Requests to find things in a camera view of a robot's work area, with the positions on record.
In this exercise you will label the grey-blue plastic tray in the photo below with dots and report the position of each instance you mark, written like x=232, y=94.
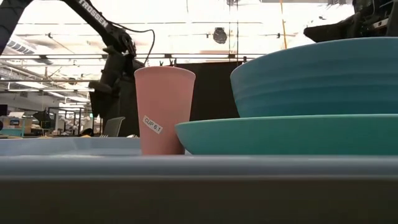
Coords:
x=93, y=165

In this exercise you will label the pink ribbed cup with label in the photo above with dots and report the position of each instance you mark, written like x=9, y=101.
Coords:
x=163, y=99

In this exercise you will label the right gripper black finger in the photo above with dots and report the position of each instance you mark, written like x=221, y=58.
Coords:
x=329, y=32

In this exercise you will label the horizontal metal rail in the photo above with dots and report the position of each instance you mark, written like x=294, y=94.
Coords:
x=199, y=56

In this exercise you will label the teal plate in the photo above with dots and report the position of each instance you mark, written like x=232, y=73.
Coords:
x=280, y=137

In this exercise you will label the black curtain partition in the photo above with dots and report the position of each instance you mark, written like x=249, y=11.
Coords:
x=214, y=93

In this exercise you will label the grey chair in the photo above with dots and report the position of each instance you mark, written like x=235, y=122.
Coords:
x=113, y=127

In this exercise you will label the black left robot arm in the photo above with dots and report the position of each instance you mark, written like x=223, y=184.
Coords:
x=96, y=20

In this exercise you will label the blue bowl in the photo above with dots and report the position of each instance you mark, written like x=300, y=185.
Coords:
x=311, y=81

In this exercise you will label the round black ceiling fixture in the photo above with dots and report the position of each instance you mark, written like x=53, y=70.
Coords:
x=219, y=35

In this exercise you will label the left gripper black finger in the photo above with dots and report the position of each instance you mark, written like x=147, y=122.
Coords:
x=101, y=99

